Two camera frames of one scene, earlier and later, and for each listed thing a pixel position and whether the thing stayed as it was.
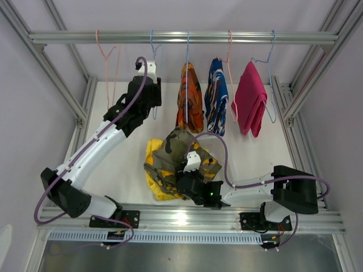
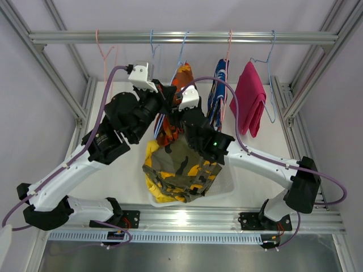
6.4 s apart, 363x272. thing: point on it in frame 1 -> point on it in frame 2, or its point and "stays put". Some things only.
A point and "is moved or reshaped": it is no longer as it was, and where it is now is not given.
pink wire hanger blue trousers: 235,119 is moved or reshaped
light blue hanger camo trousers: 153,50 stays put
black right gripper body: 192,174 -> 191,145
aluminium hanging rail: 186,37 stays put
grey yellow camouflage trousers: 169,156 stays put
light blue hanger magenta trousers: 267,61 stays put
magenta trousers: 249,102 stays put
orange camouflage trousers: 195,115 is moved or reshaped
